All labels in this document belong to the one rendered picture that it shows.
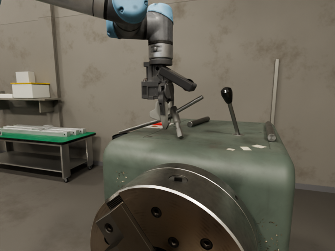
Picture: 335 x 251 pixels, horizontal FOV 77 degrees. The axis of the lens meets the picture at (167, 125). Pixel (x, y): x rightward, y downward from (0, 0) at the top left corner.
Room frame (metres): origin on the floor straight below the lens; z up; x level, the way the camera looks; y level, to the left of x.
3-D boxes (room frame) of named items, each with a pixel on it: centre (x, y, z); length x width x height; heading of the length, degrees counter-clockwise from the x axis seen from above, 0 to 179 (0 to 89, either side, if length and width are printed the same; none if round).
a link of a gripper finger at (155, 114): (0.65, 0.03, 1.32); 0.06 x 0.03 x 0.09; 67
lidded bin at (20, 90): (3.93, 2.51, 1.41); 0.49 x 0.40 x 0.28; 73
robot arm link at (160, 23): (0.67, 0.02, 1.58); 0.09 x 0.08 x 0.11; 104
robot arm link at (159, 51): (0.66, 0.02, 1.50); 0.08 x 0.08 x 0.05
